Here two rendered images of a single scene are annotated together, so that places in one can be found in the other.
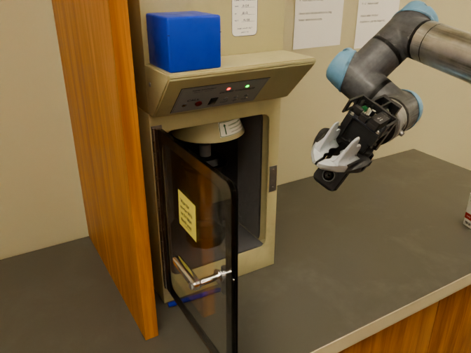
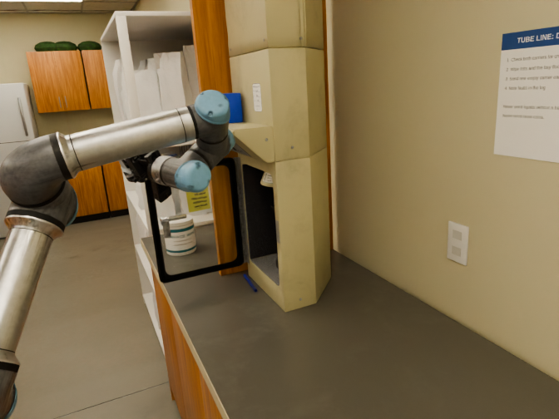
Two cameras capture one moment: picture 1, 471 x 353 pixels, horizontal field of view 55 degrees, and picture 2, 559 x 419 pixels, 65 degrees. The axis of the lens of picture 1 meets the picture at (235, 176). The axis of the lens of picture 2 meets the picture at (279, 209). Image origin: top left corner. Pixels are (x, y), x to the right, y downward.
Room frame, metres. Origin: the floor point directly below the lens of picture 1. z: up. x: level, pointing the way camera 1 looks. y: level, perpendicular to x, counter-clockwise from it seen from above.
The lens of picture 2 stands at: (1.16, -1.31, 1.62)
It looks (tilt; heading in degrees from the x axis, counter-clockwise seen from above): 16 degrees down; 97
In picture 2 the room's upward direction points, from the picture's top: 4 degrees counter-clockwise
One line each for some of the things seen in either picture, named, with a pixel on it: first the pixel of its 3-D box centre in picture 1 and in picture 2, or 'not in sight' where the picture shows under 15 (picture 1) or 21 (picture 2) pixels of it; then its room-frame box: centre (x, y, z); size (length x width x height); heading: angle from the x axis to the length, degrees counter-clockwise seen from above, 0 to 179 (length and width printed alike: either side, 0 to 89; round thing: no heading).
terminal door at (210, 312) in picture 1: (193, 249); (196, 219); (0.72, 0.08, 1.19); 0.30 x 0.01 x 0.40; 30
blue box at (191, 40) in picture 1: (183, 40); (221, 108); (0.84, 0.09, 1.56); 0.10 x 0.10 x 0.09; 30
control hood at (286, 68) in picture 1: (233, 85); (235, 141); (0.89, 0.00, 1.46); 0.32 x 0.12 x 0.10; 120
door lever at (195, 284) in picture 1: (195, 270); not in sight; (0.64, 0.07, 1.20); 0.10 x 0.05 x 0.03; 30
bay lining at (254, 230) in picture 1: (198, 175); (293, 214); (1.05, 0.10, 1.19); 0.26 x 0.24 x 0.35; 120
